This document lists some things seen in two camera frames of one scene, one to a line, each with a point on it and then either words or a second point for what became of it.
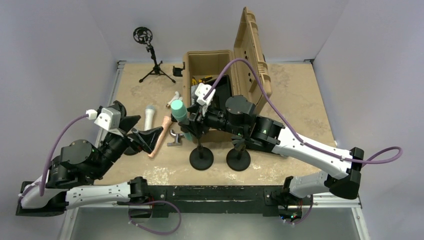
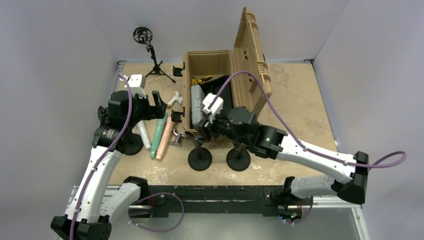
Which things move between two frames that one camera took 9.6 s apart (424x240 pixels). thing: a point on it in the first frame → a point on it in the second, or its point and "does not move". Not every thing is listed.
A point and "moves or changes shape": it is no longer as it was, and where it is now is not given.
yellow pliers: x=202 y=80 does not move
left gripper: x=147 y=139 → x=153 y=112
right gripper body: x=212 y=117 → x=219 y=126
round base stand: x=238 y=160 does not move
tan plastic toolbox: x=246 y=64 does not move
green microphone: x=179 y=114 → x=160 y=125
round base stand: x=131 y=151 does not move
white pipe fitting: x=176 y=97 does not move
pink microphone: x=167 y=121 moves or changes shape
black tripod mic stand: x=144 y=35 does not move
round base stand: x=201 y=158 does not move
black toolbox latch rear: x=177 y=71 does not move
